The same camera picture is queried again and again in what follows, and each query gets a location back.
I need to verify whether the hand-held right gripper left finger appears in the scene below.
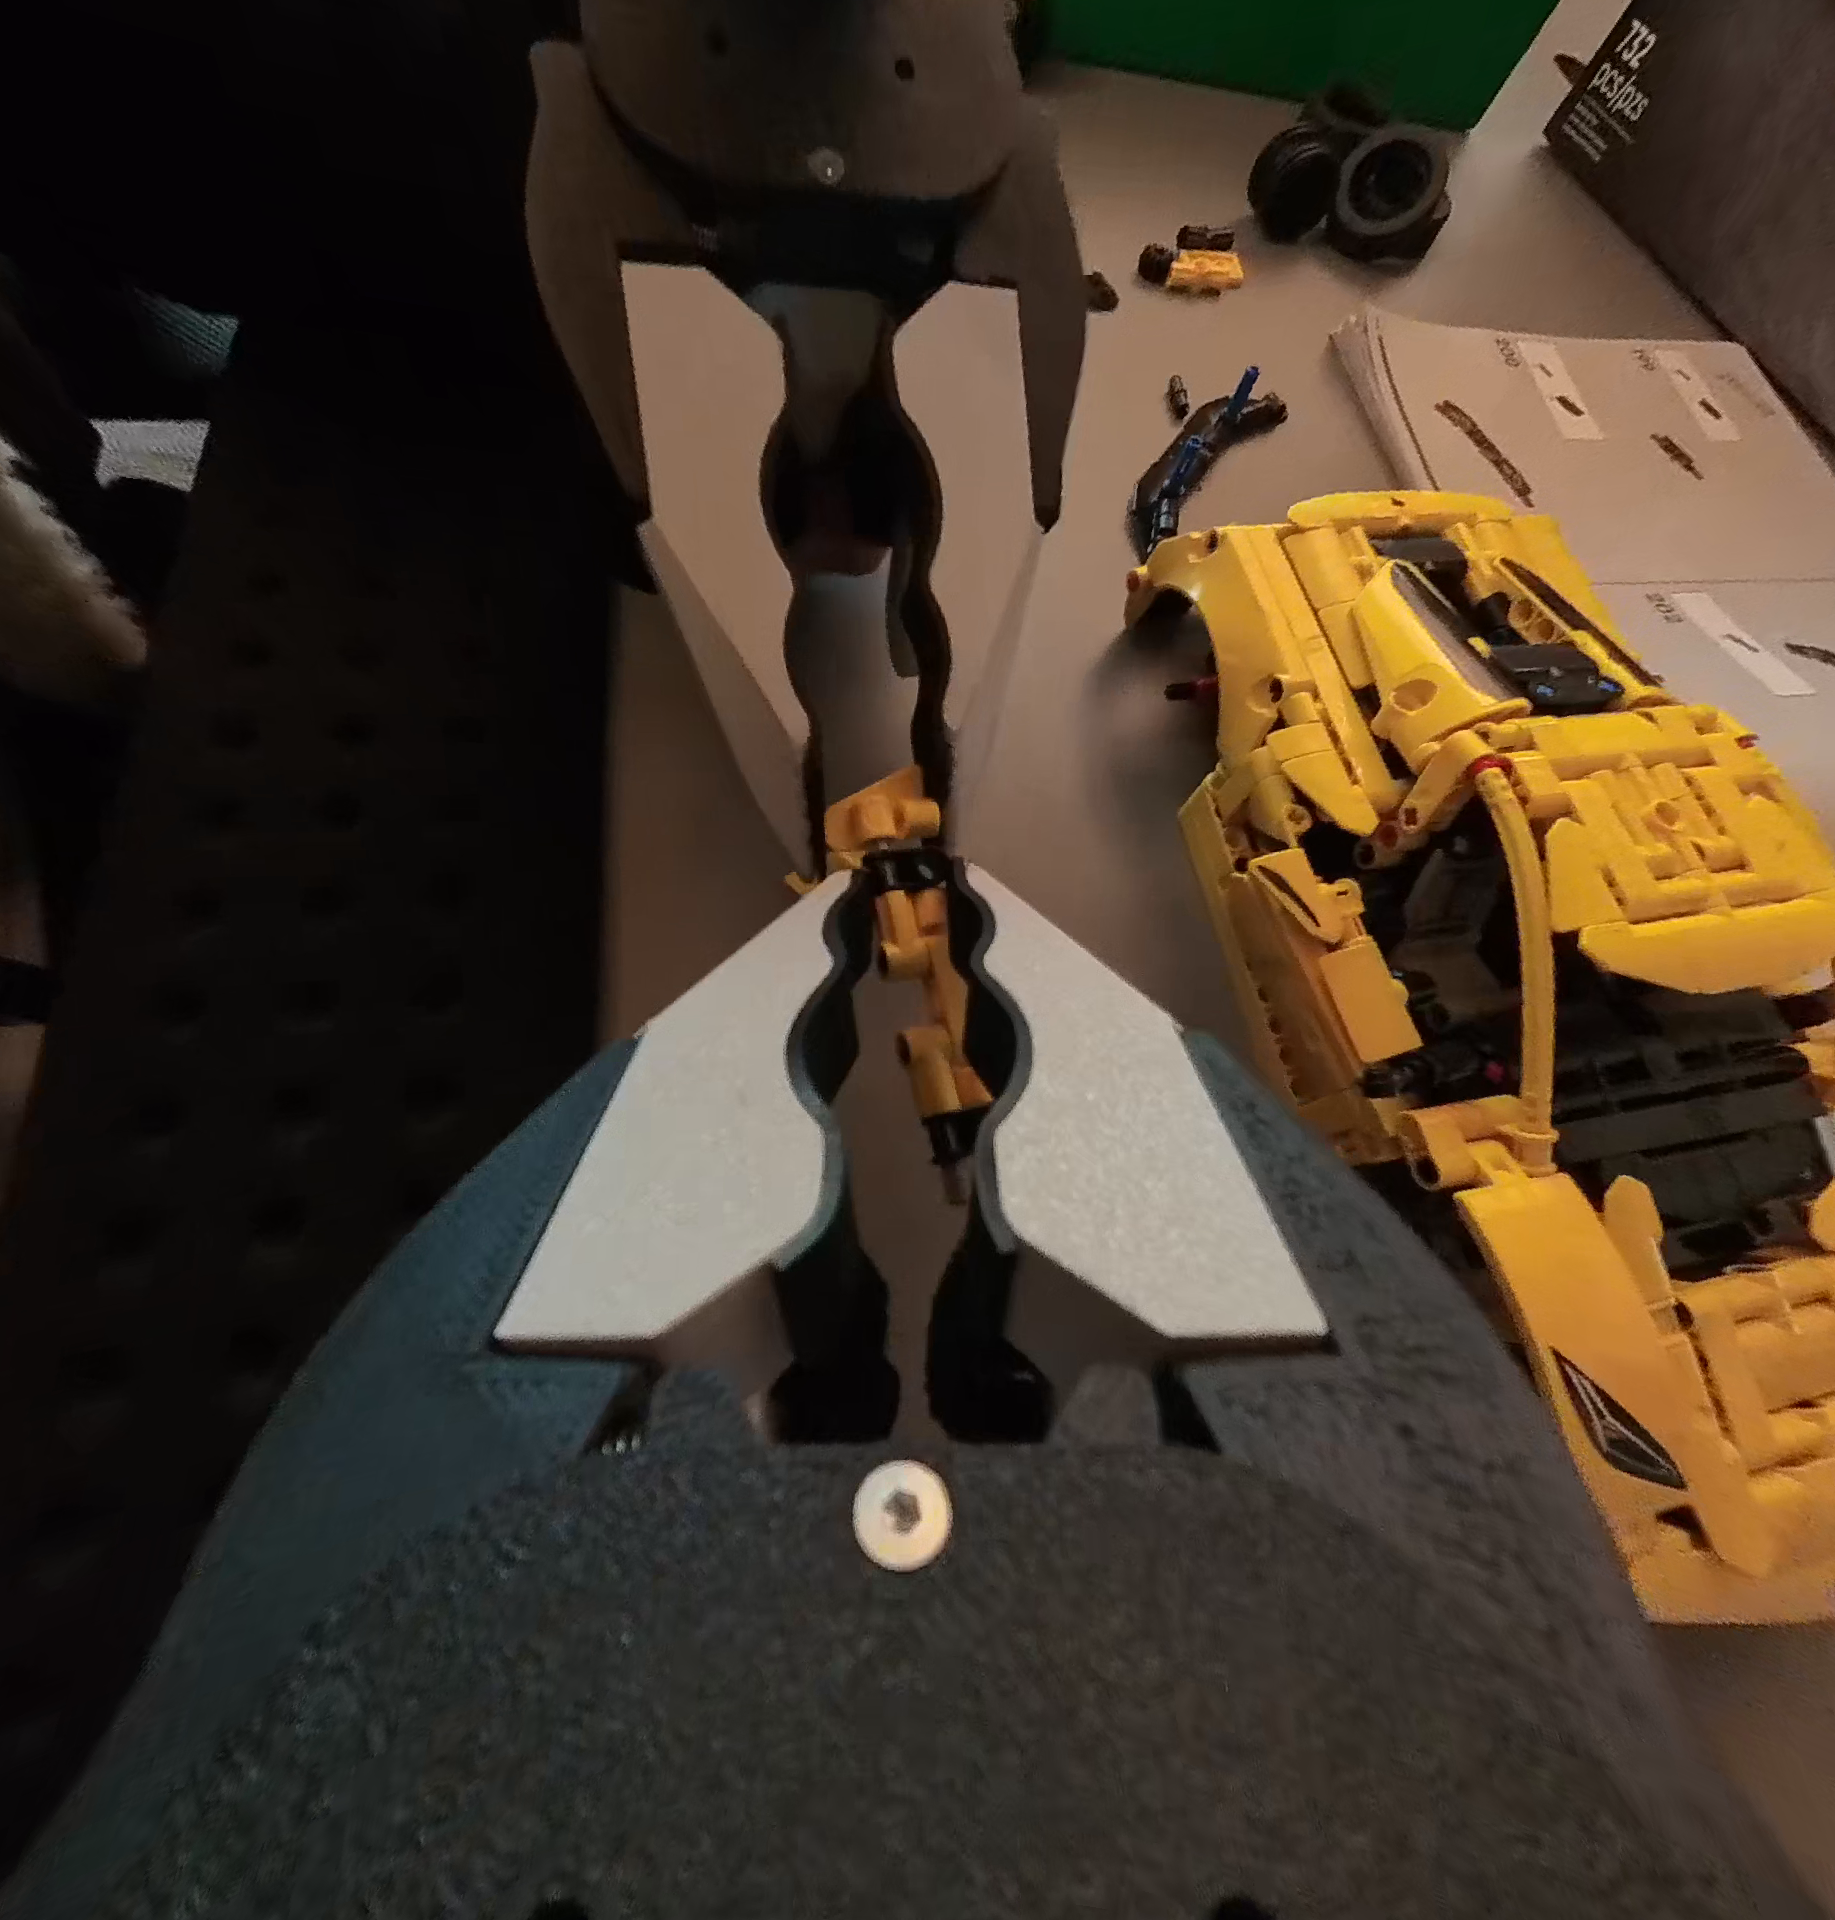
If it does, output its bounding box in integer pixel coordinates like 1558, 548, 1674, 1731
491, 873, 862, 1343

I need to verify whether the black perforated panel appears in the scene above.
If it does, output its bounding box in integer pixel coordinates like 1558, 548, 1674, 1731
0, 226, 635, 1878

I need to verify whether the grey desk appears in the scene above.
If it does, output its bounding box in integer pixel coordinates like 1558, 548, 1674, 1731
602, 61, 1835, 1920

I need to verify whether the small yellow black brick piece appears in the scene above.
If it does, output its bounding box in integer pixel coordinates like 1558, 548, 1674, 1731
1137, 226, 1251, 300

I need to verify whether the yellow beam with black pin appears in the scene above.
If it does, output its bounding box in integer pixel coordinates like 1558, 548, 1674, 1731
862, 853, 1000, 1206

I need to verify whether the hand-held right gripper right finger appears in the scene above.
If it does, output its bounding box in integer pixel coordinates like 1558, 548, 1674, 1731
958, 862, 1333, 1364

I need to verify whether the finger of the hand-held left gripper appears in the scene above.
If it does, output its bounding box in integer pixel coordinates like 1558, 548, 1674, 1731
890, 124, 1090, 843
527, 44, 836, 890

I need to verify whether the car printed cardboard box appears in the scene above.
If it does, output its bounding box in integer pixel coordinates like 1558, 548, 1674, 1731
1543, 0, 1835, 498

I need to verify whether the curved black blue brick piece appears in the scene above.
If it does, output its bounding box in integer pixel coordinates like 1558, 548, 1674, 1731
1127, 365, 1290, 559

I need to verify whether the person's fleece-lined jacket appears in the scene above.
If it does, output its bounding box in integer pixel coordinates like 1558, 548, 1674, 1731
0, 375, 146, 668

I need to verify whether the green plastic bin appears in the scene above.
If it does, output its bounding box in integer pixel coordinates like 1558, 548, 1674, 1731
1033, 0, 1566, 135

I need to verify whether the open instruction booklet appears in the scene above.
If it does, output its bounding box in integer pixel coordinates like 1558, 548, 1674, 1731
1329, 304, 1835, 737

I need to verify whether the yellow brick car model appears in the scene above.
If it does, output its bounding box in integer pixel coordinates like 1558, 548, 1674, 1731
1123, 494, 1835, 1628

